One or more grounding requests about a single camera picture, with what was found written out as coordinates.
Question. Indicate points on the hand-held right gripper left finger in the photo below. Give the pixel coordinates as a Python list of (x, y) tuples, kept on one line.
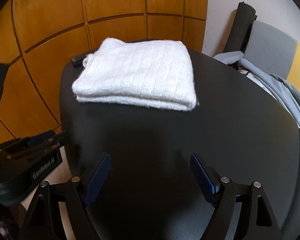
[(97, 177)]

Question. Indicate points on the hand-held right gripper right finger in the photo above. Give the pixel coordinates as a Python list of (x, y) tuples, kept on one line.
[(202, 177)]

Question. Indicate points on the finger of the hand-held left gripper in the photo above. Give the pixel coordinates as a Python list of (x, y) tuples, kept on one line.
[(50, 139)]

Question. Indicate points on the white knit sweater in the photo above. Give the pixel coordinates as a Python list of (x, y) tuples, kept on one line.
[(140, 75)]

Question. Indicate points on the grey garment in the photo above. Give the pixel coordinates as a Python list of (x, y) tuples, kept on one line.
[(285, 92)]

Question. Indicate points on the grey upholstered chair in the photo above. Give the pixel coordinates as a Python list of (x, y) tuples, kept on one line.
[(267, 47)]

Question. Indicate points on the black foam roll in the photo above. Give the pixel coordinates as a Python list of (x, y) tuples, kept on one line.
[(240, 27)]

